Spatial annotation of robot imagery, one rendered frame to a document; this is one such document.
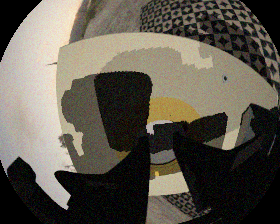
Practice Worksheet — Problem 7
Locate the grey cylinder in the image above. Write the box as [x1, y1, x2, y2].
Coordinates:
[135, 120, 187, 164]

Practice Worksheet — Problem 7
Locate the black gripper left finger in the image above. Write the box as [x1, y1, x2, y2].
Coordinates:
[54, 137, 151, 224]

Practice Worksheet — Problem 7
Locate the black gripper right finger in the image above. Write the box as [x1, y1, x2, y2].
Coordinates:
[172, 132, 265, 213]

